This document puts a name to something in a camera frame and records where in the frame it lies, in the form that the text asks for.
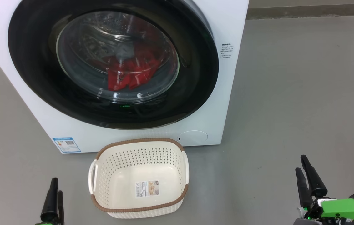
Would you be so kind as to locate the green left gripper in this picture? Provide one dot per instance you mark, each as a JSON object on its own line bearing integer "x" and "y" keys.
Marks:
{"x": 45, "y": 223}

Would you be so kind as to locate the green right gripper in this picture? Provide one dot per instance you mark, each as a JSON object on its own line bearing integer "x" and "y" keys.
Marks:
{"x": 342, "y": 209}

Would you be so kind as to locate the black round glass washer door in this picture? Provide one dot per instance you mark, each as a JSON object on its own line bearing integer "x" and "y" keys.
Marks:
{"x": 33, "y": 62}

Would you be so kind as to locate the red garment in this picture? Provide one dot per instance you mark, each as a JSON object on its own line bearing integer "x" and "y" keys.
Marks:
{"x": 127, "y": 73}

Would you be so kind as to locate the cream laundry basket brown rim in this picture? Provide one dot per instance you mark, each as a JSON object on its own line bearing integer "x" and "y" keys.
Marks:
{"x": 139, "y": 170}

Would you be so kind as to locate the printed product label sticker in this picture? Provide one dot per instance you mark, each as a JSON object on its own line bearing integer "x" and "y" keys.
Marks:
{"x": 147, "y": 188}

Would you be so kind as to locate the stainless steel washer drum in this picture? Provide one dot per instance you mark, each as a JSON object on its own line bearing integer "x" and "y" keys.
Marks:
{"x": 83, "y": 40}

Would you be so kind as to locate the white front-load washing machine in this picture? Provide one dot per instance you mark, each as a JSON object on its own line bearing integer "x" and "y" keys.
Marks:
{"x": 236, "y": 25}

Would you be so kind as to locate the blue energy label sticker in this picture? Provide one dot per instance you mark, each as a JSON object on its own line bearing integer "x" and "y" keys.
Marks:
{"x": 67, "y": 145}

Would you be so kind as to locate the round white filter cover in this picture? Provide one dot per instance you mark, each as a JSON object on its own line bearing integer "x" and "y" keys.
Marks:
{"x": 192, "y": 137}

